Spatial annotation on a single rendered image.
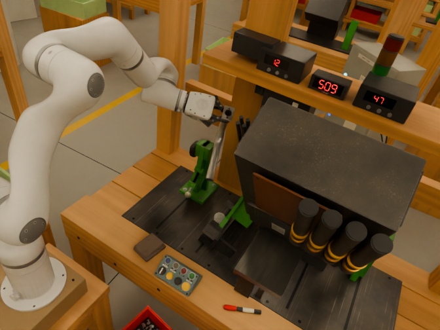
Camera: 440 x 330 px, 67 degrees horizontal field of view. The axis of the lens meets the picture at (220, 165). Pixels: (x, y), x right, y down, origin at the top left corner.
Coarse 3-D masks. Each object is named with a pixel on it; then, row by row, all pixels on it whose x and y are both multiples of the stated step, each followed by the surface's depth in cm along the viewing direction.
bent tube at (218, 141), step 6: (228, 108) 124; (234, 108) 125; (228, 114) 128; (222, 126) 132; (222, 132) 134; (216, 138) 134; (222, 138) 135; (216, 144) 134; (216, 150) 132; (216, 156) 131; (210, 162) 131; (216, 162) 131; (210, 168) 129; (210, 174) 128; (210, 180) 130
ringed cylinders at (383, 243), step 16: (304, 208) 65; (304, 224) 70; (320, 224) 66; (336, 224) 63; (352, 224) 63; (304, 240) 86; (320, 240) 74; (336, 240) 72; (352, 240) 62; (368, 240) 64; (384, 240) 61; (336, 256) 78; (352, 256) 75; (368, 256) 65; (352, 272) 85
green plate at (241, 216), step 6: (240, 198) 110; (240, 204) 113; (234, 210) 114; (240, 210) 115; (228, 216) 118; (234, 216) 118; (240, 216) 116; (246, 216) 115; (240, 222) 118; (246, 222) 116; (246, 228) 118
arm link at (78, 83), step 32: (64, 64) 75; (96, 64) 79; (64, 96) 75; (96, 96) 79; (32, 128) 78; (64, 128) 84; (32, 160) 80; (32, 192) 81; (0, 224) 78; (32, 224) 81
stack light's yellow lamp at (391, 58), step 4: (380, 52) 104; (384, 52) 102; (388, 52) 102; (380, 56) 104; (384, 56) 103; (388, 56) 102; (392, 56) 102; (396, 56) 103; (376, 60) 106; (380, 60) 104; (384, 60) 103; (388, 60) 103; (392, 60) 103; (380, 64) 104; (384, 64) 104; (388, 64) 104; (392, 64) 105
